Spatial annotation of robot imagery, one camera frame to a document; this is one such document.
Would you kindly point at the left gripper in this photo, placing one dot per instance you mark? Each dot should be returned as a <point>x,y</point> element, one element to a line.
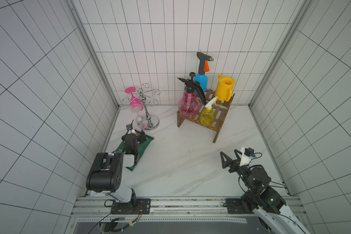
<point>141,137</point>

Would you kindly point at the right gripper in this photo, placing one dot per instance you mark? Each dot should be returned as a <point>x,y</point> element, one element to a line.
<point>234,164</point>

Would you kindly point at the small yellow spray bottle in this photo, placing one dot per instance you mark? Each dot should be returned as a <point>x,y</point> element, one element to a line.
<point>207,115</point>

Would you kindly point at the pink pump sprayer bottle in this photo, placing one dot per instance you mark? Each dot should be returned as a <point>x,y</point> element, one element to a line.
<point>193,97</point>

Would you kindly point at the yellow watering can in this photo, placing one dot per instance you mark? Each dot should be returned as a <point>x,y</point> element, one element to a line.
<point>224,89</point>

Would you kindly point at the blue spray bottle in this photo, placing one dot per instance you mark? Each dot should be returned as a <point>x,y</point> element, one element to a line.
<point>203,68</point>

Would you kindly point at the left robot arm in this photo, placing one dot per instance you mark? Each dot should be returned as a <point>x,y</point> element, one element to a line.
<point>105,176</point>

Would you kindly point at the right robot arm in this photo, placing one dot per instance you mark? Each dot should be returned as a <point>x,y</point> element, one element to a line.
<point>259,198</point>

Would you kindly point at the wooden slatted shelf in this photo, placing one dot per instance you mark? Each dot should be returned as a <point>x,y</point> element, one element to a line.
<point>220,110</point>

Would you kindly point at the clear wine glass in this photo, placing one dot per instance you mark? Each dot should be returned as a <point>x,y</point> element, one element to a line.
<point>141,121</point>

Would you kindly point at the chrome wine glass rack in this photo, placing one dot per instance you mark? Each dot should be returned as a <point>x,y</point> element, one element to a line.
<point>146,96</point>

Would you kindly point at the pink wine glass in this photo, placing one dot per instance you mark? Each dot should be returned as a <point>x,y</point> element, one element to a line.
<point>134,100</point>

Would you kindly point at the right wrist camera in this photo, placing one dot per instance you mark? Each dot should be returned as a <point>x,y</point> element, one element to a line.
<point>247,156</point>

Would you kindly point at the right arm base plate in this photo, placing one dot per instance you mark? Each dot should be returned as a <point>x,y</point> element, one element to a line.
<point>237,206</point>

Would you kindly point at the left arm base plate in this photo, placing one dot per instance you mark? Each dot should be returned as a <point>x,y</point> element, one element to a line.
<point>137,206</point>

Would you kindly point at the aluminium mounting rail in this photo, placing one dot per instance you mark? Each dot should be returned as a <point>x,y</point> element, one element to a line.
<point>90,209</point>

